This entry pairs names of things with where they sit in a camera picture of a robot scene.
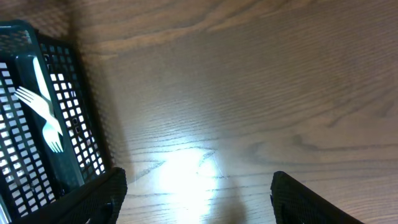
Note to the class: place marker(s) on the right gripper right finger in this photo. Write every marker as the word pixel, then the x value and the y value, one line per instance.
pixel 294 203

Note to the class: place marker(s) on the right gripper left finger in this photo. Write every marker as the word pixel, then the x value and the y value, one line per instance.
pixel 98 201

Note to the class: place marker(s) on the dark green plastic basket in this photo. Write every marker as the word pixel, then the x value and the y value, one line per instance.
pixel 32 175

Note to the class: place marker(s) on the white plastic fork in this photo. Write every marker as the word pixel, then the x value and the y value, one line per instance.
pixel 50 134
pixel 39 105

